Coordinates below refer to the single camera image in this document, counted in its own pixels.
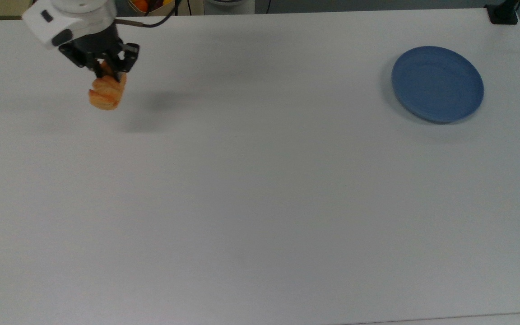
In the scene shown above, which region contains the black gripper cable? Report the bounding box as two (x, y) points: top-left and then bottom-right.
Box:
(115, 0), (182, 29)

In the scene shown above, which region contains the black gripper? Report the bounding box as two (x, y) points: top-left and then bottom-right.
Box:
(58, 23), (140, 84)

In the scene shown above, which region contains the black clamp camera stand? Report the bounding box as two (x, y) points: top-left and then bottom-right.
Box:
(485, 0), (520, 25)

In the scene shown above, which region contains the blue round plate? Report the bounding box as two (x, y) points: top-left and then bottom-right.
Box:
(391, 46), (485, 124)

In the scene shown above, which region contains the orange-brown bread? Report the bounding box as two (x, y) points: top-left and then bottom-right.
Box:
(88, 61), (127, 111)

